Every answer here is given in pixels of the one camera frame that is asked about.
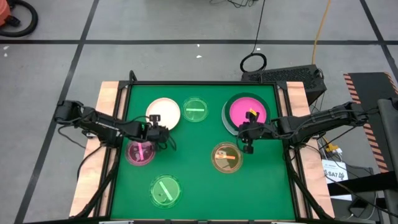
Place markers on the clear pink plastic plate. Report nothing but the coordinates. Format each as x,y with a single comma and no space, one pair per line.
138,155

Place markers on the black mat with striped edges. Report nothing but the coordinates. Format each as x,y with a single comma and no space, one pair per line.
370,90

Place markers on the large pale grey plate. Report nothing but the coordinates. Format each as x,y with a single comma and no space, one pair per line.
224,119

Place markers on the yellow tape tag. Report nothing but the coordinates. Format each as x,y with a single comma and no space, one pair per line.
253,111

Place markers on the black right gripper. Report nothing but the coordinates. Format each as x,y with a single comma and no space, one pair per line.
262,130

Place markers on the wooden side board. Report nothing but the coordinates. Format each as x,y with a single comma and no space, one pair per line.
297,93
105,93

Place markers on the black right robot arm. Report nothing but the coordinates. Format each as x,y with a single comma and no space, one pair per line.
314,123

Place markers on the black computer case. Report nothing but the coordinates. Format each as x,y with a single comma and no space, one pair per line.
286,76

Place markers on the yellow plug connector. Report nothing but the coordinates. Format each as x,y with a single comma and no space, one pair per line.
332,147

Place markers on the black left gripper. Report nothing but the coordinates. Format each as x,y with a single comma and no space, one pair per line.
157,133

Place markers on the clear orange plastic plate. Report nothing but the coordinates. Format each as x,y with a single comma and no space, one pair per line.
227,163

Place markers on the orange vacuum cleaner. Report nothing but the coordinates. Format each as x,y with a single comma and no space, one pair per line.
3,12

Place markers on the dark green plastic plate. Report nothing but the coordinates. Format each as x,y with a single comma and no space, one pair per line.
230,104

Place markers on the green table mat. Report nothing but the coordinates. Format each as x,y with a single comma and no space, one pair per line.
199,161

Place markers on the small clear green plate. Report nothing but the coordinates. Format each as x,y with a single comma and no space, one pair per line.
195,104

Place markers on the white paper label sheet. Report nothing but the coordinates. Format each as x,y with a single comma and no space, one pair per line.
334,174

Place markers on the black table frame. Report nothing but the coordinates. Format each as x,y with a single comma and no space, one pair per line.
202,83

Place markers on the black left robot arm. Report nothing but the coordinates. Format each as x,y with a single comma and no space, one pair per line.
102,124

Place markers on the large clear green plate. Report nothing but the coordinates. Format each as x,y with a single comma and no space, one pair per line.
164,199

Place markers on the beige plastic plate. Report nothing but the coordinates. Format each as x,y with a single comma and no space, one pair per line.
164,110

